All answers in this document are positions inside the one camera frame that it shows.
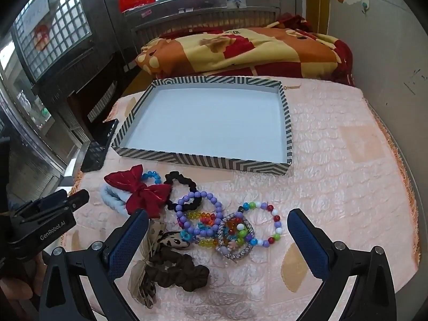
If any grey braided hair tie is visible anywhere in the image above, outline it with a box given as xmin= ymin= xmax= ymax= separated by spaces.
xmin=217 ymin=213 xmax=256 ymax=259

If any light blue scrunchie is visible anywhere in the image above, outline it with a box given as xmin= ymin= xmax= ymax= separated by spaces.
xmin=100 ymin=184 xmax=134 ymax=215

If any blue bead bracelet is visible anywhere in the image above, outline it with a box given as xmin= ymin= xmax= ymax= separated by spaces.
xmin=142 ymin=170 xmax=163 ymax=184

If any rainbow crystal bead bracelet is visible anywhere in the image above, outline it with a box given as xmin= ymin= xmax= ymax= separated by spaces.
xmin=177 ymin=210 xmax=256 ymax=251

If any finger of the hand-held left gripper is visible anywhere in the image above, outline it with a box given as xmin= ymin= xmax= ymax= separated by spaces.
xmin=15 ymin=190 xmax=72 ymax=223
xmin=67 ymin=189 xmax=90 ymax=209

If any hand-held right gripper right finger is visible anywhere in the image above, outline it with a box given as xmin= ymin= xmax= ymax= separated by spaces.
xmin=287 ymin=208 xmax=398 ymax=321

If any red door sticker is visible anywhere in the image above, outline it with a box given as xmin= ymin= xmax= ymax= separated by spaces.
xmin=33 ymin=23 xmax=51 ymax=51

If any metal framed glass door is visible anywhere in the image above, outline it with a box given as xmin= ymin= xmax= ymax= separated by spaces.
xmin=10 ymin=0 xmax=117 ymax=81

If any multicolour round bead bracelet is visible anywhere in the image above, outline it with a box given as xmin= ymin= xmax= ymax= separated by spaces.
xmin=237 ymin=201 xmax=283 ymax=249

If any pink quilted mat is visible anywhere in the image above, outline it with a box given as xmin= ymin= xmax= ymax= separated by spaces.
xmin=60 ymin=77 xmax=420 ymax=321

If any dark cabinet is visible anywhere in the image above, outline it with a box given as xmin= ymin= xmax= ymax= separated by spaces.
xmin=32 ymin=48 xmax=117 ymax=144

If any leopard print bow hair tie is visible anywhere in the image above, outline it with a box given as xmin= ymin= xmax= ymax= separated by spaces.
xmin=129 ymin=221 xmax=191 ymax=308

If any red satin bow hair clip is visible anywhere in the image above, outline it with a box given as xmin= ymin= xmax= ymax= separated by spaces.
xmin=104 ymin=165 xmax=172 ymax=218

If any black scrunchie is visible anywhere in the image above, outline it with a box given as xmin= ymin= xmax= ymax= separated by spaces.
xmin=163 ymin=170 xmax=204 ymax=213

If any brown scrunchie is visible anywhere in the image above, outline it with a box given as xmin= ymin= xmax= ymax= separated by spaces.
xmin=147 ymin=252 xmax=209 ymax=291

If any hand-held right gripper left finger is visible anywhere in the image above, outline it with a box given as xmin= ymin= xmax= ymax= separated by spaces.
xmin=39 ymin=208 xmax=149 ymax=321

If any black smartphone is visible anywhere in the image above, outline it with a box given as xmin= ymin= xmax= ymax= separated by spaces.
xmin=80 ymin=119 xmax=119 ymax=173

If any purple bead bracelet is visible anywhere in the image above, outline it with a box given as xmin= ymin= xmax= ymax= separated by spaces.
xmin=177 ymin=190 xmax=225 ymax=238

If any white paper notice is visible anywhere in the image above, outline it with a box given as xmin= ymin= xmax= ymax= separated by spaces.
xmin=20 ymin=0 xmax=51 ymax=30

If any red and yellow patterned blanket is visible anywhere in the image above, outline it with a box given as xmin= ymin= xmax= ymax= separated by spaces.
xmin=135 ymin=12 xmax=355 ymax=86

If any person's left hand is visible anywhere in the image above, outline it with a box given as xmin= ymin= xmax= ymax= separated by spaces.
xmin=0 ymin=252 xmax=47 ymax=305

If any striped cardboard box tray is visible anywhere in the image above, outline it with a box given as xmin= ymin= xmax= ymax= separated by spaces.
xmin=110 ymin=76 xmax=293 ymax=176

